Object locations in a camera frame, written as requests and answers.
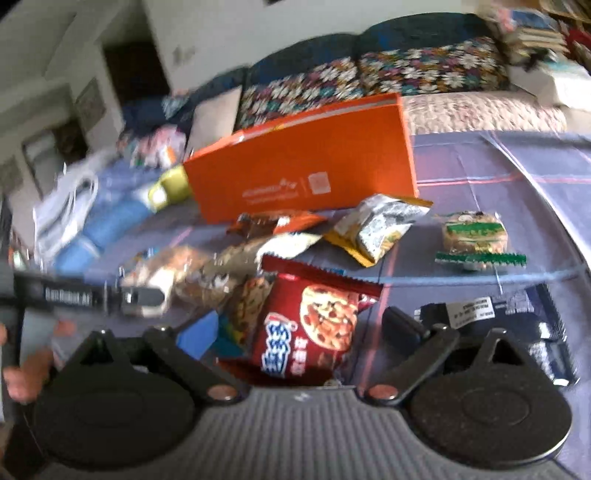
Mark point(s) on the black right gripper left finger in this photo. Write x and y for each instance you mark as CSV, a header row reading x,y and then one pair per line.
x,y
179,352

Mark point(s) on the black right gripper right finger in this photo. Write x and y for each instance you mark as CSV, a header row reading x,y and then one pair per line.
x,y
425,349

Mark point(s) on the brown cookie bag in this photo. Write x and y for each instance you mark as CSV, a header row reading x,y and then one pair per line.
x,y
185,273

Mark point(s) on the red chocolate cookie packet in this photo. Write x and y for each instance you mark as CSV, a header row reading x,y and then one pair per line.
x,y
308,322

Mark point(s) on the green cookie packet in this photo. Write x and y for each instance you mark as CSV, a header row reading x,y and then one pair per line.
x,y
477,241

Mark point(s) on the yellow silver snack bag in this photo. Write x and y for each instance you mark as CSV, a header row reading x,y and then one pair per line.
x,y
375,226

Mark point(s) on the orange brown snack packet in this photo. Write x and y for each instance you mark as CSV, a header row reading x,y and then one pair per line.
x,y
274,222

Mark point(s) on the orange cardboard box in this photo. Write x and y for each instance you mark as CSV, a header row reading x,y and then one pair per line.
x,y
329,158

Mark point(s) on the person's left hand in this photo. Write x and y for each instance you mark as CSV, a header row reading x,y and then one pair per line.
x,y
24,383

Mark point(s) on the white folded papers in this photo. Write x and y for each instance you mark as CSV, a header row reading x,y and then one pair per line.
x,y
62,214

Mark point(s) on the dark blue snack packet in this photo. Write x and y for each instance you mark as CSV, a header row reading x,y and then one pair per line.
x,y
529,314

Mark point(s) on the blue rolled mat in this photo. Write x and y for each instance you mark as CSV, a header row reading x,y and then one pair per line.
x,y
98,233

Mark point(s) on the yellow green tape roll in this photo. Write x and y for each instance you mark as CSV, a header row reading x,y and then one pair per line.
x,y
171,188

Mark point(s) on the blue plaid tablecloth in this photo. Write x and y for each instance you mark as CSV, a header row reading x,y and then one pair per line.
x,y
348,377

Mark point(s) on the beige pillow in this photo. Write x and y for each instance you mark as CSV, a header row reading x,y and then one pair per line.
x,y
213,119

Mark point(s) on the beige quilted sofa cover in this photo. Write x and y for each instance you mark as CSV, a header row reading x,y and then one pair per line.
x,y
481,111

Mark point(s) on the floral cushion left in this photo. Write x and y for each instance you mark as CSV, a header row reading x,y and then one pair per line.
x,y
332,82

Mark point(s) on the floral cushion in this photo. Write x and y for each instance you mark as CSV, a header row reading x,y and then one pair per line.
x,y
472,65
332,82

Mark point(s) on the floral cushion right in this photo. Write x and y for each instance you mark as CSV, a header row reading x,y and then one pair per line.
x,y
472,65

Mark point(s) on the dark blue sofa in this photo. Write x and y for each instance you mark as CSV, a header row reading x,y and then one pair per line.
x,y
414,31

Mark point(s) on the stack of books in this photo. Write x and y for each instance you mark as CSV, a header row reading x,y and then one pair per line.
x,y
525,33

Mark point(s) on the small framed wall picture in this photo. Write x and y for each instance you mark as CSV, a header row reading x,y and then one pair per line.
x,y
90,106

